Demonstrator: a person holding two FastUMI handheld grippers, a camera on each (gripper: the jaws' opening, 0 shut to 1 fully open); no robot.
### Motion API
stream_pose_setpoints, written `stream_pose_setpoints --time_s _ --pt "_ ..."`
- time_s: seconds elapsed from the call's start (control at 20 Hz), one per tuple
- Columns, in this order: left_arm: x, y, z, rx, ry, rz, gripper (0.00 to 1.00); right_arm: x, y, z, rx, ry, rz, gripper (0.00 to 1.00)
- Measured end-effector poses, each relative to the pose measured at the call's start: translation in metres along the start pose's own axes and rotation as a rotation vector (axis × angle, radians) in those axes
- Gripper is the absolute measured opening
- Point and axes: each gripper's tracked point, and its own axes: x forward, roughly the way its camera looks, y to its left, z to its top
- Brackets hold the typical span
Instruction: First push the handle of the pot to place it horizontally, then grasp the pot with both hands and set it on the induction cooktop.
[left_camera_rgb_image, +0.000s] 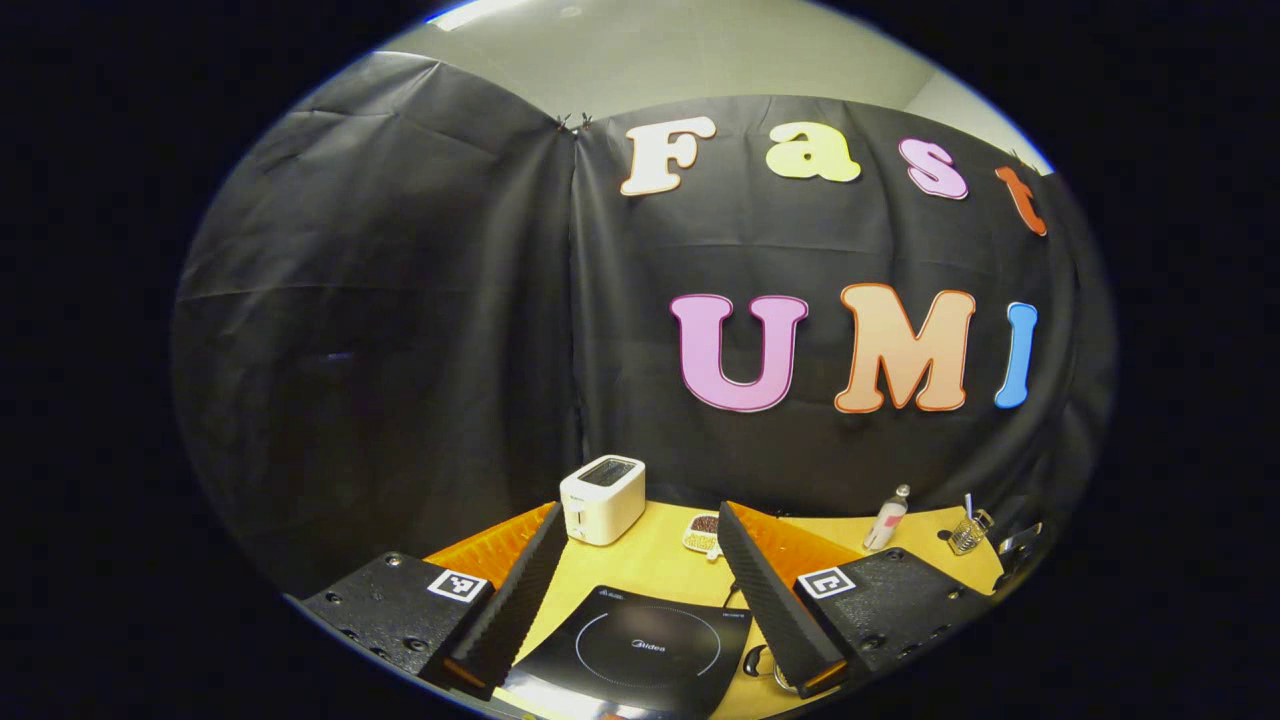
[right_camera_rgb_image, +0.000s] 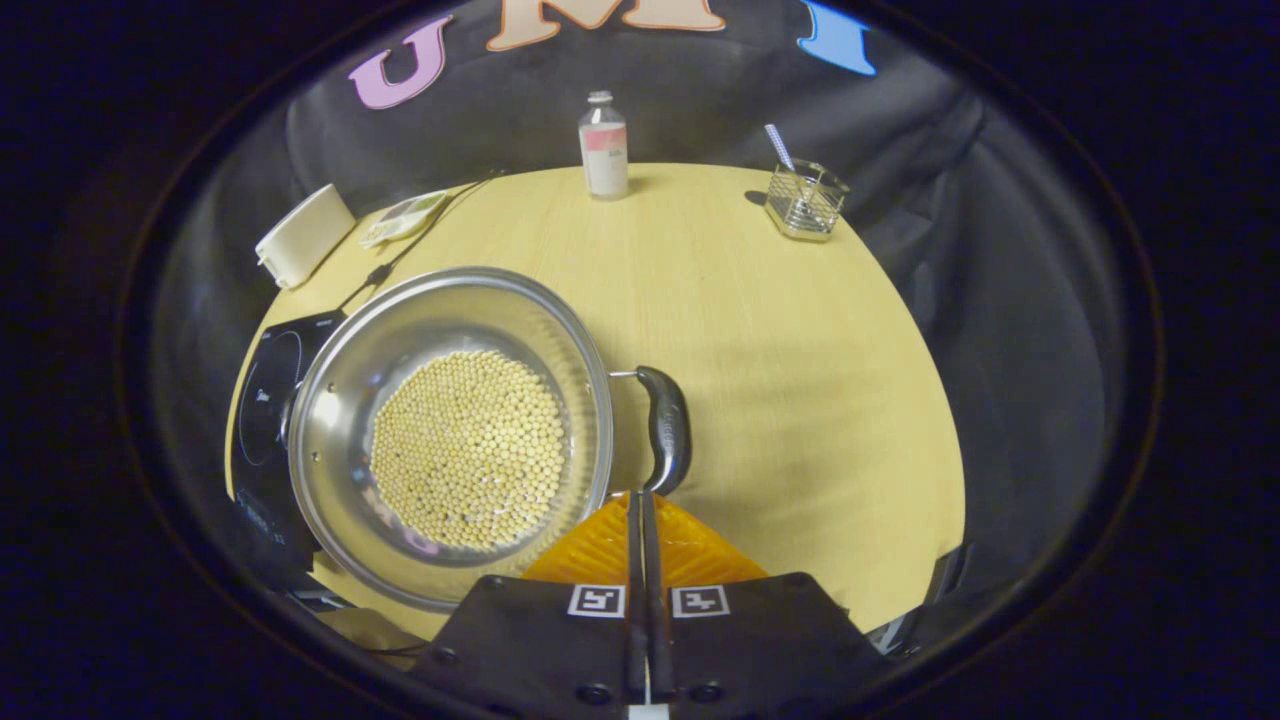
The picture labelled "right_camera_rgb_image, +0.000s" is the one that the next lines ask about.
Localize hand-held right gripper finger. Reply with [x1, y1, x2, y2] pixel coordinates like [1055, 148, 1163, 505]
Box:
[645, 492, 891, 720]
[410, 490, 649, 720]

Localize black induction cooktop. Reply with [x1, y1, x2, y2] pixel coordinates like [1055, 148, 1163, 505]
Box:
[228, 308, 346, 601]

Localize pile of yellow soybeans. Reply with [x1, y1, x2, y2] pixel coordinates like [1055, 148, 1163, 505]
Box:
[370, 350, 569, 553]

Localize white toaster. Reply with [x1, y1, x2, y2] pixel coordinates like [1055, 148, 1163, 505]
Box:
[255, 184, 357, 291]

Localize wire mesh holder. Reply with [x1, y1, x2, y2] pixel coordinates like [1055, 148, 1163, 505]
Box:
[765, 160, 850, 243]

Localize small pink-labelled glass bottle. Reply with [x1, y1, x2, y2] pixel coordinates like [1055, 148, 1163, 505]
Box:
[579, 91, 630, 201]

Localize stainless steel pot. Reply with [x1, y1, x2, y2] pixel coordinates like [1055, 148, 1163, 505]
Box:
[288, 266, 693, 613]

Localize white divided bean dish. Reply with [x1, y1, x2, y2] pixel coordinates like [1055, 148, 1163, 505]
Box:
[360, 190, 451, 249]

